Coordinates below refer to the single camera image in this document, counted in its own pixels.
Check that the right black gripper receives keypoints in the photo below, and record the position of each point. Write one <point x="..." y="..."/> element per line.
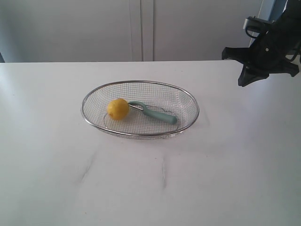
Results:
<point x="271" y="52"/>

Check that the teal handled peeler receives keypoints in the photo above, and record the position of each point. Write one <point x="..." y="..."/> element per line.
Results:
<point x="170" y="119"/>

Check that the yellow lemon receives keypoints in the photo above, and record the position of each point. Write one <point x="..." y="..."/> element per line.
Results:
<point x="118" y="109"/>

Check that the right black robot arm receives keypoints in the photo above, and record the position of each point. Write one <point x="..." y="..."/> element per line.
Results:
<point x="292" y="13"/>

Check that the white cabinet doors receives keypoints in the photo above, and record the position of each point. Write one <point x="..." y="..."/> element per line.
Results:
<point x="124" y="30"/>

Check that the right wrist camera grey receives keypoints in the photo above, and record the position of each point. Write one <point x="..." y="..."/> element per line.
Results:
<point x="256" y="25"/>

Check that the metal wire mesh basket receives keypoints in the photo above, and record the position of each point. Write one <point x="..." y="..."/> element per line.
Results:
<point x="156" y="109"/>

